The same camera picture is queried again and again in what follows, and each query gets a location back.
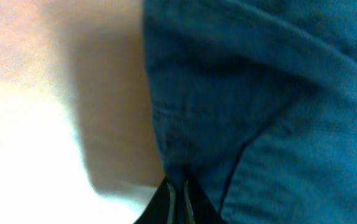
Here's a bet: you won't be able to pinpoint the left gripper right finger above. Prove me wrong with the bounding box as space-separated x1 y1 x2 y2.
183 176 227 224

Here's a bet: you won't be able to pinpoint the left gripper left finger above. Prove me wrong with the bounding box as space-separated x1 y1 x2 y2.
134 178 175 224

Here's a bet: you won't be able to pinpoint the navy blue shorts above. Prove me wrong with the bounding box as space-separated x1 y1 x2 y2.
143 0 357 224

